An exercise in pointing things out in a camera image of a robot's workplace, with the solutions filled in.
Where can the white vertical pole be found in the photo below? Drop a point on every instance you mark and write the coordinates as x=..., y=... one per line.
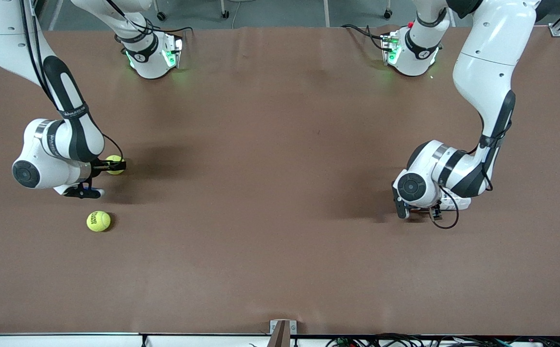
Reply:
x=326, y=14

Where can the grey metal mount bracket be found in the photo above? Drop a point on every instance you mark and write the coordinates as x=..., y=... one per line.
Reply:
x=280, y=335

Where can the clear tennis ball can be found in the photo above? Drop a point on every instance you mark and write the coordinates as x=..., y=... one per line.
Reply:
x=463, y=203

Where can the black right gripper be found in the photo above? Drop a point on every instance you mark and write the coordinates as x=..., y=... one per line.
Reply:
x=99, y=166

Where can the brown table cover sheet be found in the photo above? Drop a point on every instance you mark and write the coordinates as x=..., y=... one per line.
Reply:
x=280, y=265

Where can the yellow tennis ball small print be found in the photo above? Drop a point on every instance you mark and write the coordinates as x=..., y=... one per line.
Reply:
x=113, y=158

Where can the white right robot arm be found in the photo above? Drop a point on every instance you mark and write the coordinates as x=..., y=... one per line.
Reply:
x=44, y=159

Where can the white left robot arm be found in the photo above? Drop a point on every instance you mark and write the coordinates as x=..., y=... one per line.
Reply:
x=482, y=72

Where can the yellow tennis ball large print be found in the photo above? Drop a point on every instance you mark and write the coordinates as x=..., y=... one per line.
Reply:
x=98, y=221

